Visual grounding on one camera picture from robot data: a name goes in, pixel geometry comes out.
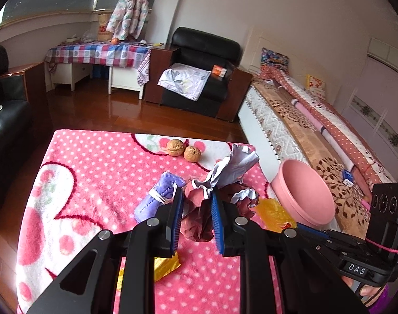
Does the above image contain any purple cloth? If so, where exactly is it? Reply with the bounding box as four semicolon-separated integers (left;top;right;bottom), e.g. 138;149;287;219
134;172;186;223

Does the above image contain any maroon foil wrapper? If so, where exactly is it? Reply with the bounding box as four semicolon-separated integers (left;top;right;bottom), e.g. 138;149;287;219
181;180;259;242

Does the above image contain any yellow sponge cloth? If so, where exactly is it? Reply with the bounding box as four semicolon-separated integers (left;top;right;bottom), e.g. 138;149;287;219
255;199;297;233

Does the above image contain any yellow plastic wrapper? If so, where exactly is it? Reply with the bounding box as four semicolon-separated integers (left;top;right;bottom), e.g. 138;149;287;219
117;252;181;291

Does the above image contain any silver foil wrapper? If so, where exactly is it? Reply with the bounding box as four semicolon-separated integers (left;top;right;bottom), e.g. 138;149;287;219
190;144;259;199

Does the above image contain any person's right hand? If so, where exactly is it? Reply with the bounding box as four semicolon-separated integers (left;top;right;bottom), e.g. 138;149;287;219
342;276;385;301

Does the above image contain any pink plastic basin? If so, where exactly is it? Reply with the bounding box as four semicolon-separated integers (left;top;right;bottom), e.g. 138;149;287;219
271;159;335;228

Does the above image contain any blue tissue pack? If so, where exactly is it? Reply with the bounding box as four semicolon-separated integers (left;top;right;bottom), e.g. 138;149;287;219
342;169;354;187

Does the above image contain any right walnut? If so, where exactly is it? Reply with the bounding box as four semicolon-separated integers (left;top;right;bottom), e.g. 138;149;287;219
183;145;201;163

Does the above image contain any walnut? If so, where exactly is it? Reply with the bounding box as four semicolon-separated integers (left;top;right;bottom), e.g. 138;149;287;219
183;145;201;163
166;139;185;157

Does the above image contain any left walnut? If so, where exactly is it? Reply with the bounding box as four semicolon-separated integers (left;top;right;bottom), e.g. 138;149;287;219
166;139;185;157

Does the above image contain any pink polka dot blanket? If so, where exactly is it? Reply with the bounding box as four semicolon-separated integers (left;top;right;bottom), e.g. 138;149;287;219
15;130;240;313

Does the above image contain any red polka dot quilt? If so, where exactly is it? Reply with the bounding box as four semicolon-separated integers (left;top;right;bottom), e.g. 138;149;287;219
260;66;395;186

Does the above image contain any bed with brown blanket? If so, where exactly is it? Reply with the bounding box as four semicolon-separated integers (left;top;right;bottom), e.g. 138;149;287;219
238;76;374;238

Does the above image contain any pink rolled sheet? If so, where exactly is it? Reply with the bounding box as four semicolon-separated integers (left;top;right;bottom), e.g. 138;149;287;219
291;99;354;172

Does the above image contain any floral cloth on armchair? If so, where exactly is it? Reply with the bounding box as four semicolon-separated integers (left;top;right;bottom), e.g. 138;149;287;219
157;63;211;101

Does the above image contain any white wardrobe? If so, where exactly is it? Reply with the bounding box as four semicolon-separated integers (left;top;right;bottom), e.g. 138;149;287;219
342;38;398;181

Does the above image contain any black leather armchair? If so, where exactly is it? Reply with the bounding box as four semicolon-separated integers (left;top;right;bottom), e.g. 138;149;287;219
144;27;252;122

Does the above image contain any yellow floral pillow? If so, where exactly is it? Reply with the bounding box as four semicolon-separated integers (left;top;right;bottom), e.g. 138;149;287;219
306;75;326;100

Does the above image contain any orange box on armchair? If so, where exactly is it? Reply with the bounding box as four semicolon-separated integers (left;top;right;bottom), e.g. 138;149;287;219
211;65;227;79

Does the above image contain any colourful cartoon pillow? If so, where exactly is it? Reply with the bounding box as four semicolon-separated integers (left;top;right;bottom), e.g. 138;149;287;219
261;48;289;73

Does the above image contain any black sofa at left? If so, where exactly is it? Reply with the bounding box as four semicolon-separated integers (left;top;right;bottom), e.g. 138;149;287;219
0;44;53;230

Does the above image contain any checked cloth covered table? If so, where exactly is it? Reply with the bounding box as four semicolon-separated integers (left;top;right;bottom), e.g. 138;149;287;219
44;42;151;99

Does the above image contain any hanging floral padded jacket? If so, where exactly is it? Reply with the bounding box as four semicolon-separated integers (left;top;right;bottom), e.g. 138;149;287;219
106;0;149;41

